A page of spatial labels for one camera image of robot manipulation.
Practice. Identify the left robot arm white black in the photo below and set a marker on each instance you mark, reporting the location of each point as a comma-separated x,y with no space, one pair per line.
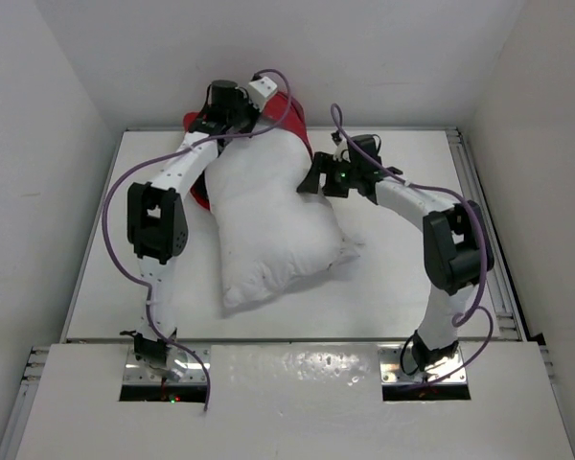
156,224

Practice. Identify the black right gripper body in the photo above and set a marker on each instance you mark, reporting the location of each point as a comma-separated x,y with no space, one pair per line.
344,165

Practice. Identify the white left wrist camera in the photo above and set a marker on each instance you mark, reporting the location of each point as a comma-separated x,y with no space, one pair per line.
260,91

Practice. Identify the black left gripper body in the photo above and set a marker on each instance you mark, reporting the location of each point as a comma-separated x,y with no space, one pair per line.
244,116

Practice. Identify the red patterned pillowcase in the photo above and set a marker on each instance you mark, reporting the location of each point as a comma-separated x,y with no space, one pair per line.
295,122

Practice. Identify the white pillow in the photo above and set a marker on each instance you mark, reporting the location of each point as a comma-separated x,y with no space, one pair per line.
272,240

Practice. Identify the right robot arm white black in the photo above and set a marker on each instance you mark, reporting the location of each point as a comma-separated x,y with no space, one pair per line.
456,248

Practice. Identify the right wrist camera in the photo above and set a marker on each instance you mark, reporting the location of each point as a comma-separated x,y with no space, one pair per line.
360,149

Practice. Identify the white front foam board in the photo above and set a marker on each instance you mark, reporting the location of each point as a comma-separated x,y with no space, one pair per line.
294,402

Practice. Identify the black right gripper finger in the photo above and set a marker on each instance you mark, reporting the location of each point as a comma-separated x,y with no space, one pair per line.
320,165
336,185

